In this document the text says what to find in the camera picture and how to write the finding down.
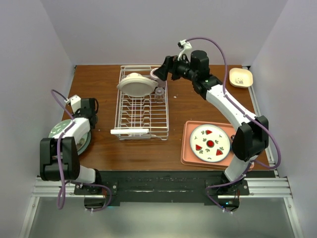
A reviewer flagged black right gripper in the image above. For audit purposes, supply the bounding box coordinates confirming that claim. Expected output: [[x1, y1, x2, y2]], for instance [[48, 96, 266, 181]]
[[153, 54, 197, 82]]

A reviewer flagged purple translucent measuring cup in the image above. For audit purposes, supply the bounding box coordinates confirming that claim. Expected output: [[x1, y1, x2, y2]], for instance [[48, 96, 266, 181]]
[[150, 67, 164, 82]]

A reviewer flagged small clear glass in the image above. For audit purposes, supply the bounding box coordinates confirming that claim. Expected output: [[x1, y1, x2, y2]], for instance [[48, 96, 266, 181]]
[[154, 87, 165, 103]]

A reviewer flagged cream plate with blue swirl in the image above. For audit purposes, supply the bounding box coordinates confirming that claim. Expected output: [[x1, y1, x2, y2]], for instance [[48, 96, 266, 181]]
[[117, 73, 158, 98]]

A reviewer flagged white wire dish rack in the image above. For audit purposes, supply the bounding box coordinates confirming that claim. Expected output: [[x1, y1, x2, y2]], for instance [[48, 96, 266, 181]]
[[110, 65, 169, 140]]

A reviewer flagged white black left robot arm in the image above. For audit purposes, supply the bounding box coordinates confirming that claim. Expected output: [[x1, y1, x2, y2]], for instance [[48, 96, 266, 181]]
[[40, 95, 103, 194]]

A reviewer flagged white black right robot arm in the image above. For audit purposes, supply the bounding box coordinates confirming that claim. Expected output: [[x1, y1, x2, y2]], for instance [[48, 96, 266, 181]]
[[153, 50, 268, 195]]

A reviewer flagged light green plate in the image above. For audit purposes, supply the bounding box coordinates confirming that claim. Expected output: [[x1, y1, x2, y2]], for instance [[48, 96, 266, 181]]
[[48, 119, 74, 139]]

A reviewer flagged floral plate under green plate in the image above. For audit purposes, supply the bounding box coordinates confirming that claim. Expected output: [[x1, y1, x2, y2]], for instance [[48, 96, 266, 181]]
[[76, 131, 92, 155]]

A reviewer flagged cream square panda bowl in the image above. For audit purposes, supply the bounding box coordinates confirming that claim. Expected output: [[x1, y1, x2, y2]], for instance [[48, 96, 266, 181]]
[[229, 68, 254, 88]]

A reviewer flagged white watermelon pattern plate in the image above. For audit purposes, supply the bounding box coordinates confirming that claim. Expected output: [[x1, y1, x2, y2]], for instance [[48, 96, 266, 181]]
[[189, 124, 231, 163]]

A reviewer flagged pink plastic tray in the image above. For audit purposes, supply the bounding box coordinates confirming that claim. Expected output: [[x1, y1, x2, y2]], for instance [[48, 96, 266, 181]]
[[181, 120, 235, 170]]

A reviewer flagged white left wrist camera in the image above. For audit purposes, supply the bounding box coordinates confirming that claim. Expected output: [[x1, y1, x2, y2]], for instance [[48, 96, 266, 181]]
[[64, 95, 81, 113]]

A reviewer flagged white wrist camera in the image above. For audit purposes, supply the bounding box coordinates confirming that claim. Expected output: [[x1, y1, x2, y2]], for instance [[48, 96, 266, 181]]
[[64, 95, 81, 113], [177, 40, 192, 61]]

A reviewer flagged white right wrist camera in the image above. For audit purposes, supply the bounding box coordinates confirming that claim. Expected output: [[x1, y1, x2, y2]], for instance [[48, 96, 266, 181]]
[[177, 40, 192, 61]]

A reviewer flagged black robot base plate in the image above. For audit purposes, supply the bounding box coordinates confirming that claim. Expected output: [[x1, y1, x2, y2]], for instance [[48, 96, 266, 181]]
[[99, 171, 250, 206]]

